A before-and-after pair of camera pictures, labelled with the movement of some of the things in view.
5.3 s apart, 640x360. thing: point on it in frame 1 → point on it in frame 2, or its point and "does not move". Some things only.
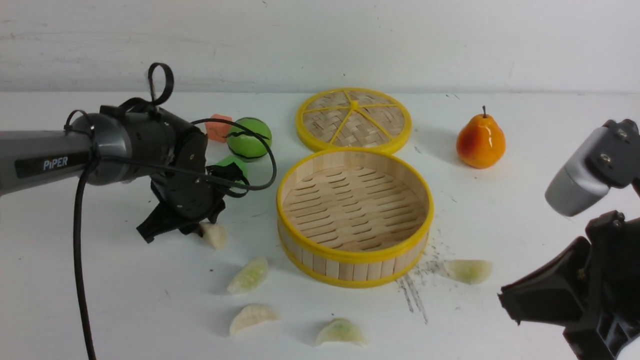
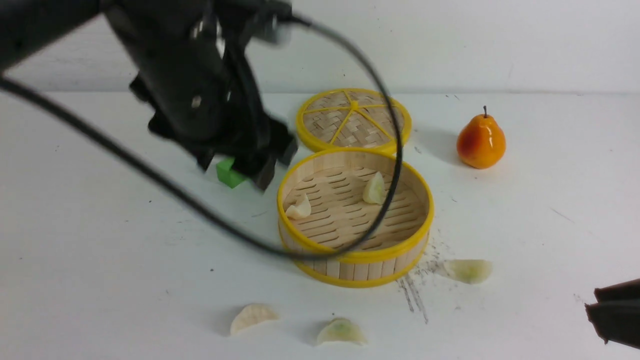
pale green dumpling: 249,277 → 374,192
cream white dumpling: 251,314 does not move
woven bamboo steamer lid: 353,117 does not move
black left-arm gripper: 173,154 → 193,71
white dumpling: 216,235 → 301,209
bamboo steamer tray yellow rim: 354,218 does not move
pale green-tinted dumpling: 469,271 does not move
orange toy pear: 481,142 does not move
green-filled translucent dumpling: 340,329 does not move
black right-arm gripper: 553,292 → 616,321
